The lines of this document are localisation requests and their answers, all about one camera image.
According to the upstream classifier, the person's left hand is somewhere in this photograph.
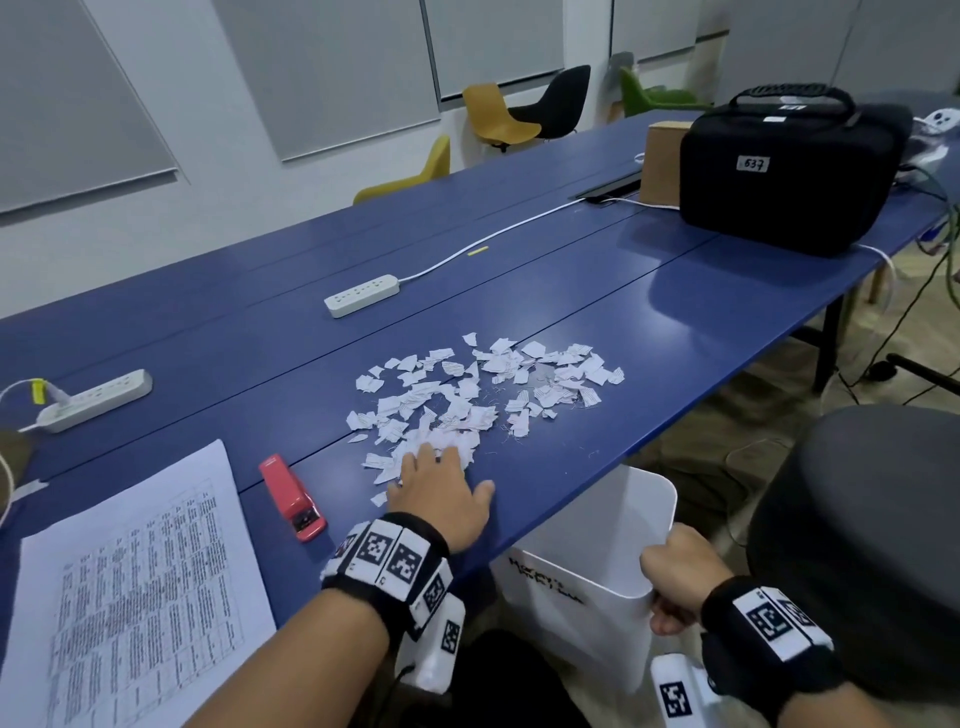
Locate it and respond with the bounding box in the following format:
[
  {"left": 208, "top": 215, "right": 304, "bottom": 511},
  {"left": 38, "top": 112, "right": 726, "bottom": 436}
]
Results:
[{"left": 386, "top": 442, "right": 496, "bottom": 555}]

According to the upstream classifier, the person's right hand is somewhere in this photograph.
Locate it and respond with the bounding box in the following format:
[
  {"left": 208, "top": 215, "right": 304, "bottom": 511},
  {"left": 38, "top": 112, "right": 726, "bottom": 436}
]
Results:
[{"left": 639, "top": 522, "right": 736, "bottom": 637}]

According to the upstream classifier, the white waste bin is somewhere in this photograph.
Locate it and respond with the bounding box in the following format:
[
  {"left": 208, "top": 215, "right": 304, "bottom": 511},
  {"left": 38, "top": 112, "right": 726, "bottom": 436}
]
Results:
[{"left": 490, "top": 465, "right": 679, "bottom": 696}]

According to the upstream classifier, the pile of torn paper pieces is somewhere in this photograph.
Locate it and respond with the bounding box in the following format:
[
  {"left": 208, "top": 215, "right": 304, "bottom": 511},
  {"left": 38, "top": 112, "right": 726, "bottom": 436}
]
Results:
[{"left": 345, "top": 332, "right": 627, "bottom": 508}]

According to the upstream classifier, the person's right forearm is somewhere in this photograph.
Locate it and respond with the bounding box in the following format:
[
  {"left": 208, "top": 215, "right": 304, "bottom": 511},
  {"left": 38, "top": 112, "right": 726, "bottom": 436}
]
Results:
[{"left": 780, "top": 681, "right": 895, "bottom": 728}]

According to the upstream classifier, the person's left forearm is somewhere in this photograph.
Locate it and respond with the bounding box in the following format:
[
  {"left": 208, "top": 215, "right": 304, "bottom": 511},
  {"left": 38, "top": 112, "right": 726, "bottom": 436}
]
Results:
[{"left": 187, "top": 585, "right": 399, "bottom": 728}]

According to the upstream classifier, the black left wristband with markers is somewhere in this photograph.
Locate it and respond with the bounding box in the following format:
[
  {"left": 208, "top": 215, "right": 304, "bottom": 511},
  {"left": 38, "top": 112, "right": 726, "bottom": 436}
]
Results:
[{"left": 321, "top": 512, "right": 455, "bottom": 640}]

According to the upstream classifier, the black wristband with markers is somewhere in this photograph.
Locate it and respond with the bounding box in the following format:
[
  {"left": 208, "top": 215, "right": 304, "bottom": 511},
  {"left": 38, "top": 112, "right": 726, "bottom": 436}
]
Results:
[
  {"left": 699, "top": 576, "right": 846, "bottom": 726},
  {"left": 321, "top": 512, "right": 455, "bottom": 640}
]

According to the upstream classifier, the black right wristband with markers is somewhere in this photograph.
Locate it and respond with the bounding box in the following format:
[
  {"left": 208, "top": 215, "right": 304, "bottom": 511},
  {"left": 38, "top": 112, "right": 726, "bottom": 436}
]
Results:
[{"left": 699, "top": 576, "right": 846, "bottom": 726}]

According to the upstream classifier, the red stapler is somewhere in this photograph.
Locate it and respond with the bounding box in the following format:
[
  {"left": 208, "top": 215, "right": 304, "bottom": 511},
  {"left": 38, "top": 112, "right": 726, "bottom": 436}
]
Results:
[{"left": 258, "top": 453, "right": 329, "bottom": 543}]

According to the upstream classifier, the dark grey office chair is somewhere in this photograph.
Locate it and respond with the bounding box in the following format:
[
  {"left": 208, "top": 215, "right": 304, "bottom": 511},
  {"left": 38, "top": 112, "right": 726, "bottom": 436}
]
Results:
[{"left": 745, "top": 404, "right": 960, "bottom": 708}]

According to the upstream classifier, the white power strip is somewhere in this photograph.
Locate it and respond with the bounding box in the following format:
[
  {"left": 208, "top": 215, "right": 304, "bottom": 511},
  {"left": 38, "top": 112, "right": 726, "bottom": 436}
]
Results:
[
  {"left": 35, "top": 369, "right": 154, "bottom": 435},
  {"left": 324, "top": 274, "right": 402, "bottom": 320}
]

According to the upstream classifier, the black table leg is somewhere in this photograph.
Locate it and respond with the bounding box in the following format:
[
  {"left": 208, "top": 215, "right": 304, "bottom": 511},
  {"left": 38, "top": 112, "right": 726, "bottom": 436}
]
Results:
[{"left": 813, "top": 291, "right": 846, "bottom": 396}]

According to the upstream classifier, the yellow chair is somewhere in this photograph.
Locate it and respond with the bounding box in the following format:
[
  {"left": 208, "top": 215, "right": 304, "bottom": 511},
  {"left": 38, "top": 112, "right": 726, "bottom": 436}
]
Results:
[
  {"left": 462, "top": 82, "right": 543, "bottom": 153},
  {"left": 351, "top": 134, "right": 453, "bottom": 206}
]

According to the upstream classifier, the printed paper sheet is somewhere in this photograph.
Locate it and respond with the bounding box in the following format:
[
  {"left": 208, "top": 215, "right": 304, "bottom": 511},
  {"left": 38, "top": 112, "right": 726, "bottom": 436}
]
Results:
[{"left": 0, "top": 439, "right": 278, "bottom": 728}]

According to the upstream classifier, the brown cardboard box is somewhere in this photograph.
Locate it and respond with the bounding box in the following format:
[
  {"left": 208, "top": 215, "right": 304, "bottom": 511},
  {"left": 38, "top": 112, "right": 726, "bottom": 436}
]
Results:
[{"left": 639, "top": 120, "right": 696, "bottom": 210}]

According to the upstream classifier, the black carrying case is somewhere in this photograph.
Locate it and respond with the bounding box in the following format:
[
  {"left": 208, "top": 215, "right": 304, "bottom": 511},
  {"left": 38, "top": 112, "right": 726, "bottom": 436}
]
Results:
[{"left": 678, "top": 83, "right": 915, "bottom": 258}]

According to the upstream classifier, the black chair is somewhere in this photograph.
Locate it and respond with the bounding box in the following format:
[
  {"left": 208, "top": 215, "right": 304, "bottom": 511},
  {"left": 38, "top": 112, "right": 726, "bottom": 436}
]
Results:
[{"left": 507, "top": 64, "right": 592, "bottom": 142}]

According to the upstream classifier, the green chair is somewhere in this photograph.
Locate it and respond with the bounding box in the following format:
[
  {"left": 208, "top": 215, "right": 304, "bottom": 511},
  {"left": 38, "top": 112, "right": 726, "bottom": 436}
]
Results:
[{"left": 618, "top": 66, "right": 713, "bottom": 120}]

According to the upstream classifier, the brown round object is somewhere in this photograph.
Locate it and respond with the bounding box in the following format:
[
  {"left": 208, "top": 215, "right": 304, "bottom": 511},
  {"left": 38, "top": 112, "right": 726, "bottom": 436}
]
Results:
[{"left": 0, "top": 429, "right": 33, "bottom": 530}]

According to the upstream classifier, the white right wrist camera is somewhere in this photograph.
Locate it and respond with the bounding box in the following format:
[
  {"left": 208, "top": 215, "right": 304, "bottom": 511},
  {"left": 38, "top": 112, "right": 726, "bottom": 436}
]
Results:
[{"left": 650, "top": 652, "right": 726, "bottom": 728}]

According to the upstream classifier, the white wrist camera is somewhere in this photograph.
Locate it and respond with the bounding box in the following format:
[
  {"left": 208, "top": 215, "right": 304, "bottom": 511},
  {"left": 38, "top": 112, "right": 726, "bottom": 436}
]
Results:
[
  {"left": 394, "top": 592, "right": 467, "bottom": 696},
  {"left": 650, "top": 652, "right": 726, "bottom": 728}
]

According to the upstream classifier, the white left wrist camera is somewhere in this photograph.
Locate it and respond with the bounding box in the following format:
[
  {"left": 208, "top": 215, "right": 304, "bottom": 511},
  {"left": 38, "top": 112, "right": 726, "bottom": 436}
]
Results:
[{"left": 394, "top": 592, "right": 467, "bottom": 696}]

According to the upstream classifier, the white power cable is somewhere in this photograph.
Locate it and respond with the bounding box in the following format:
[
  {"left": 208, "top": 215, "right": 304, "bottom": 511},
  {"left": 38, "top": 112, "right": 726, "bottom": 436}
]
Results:
[{"left": 397, "top": 196, "right": 681, "bottom": 285}]

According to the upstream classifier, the black floor cable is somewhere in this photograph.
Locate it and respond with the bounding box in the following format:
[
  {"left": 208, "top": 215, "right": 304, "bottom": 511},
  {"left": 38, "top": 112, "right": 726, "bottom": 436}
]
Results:
[{"left": 835, "top": 168, "right": 960, "bottom": 408}]

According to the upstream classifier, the row of grey wall panels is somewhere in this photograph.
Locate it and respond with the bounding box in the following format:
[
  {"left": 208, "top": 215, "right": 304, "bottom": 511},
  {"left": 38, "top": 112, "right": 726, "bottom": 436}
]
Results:
[{"left": 0, "top": 0, "right": 960, "bottom": 216}]

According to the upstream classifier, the white cable with yellow tag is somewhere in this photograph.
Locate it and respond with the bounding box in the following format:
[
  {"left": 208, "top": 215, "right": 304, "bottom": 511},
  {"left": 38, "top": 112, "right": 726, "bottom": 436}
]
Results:
[{"left": 0, "top": 378, "right": 70, "bottom": 438}]

